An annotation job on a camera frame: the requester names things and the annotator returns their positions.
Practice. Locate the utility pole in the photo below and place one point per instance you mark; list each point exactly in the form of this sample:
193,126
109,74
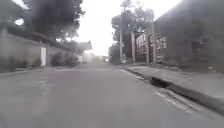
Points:
120,36

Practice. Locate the trees behind dark building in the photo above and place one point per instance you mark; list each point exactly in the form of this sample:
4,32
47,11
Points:
128,30

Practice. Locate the grey asphalt road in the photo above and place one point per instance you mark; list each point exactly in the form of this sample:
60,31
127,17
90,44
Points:
90,96

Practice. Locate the roadside bushes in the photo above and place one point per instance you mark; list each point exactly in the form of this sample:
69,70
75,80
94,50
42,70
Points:
65,60

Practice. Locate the dark roadside gutter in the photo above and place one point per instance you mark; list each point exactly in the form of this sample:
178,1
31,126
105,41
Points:
173,87

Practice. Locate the large dark tree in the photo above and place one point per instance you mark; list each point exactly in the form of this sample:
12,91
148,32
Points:
53,16

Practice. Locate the dark building with signs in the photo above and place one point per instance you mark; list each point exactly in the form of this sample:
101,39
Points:
190,36

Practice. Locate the raised concrete pavement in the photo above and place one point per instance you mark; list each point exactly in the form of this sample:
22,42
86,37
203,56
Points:
193,81

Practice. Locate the pale boundary wall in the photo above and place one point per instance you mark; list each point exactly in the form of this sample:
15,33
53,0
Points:
23,50

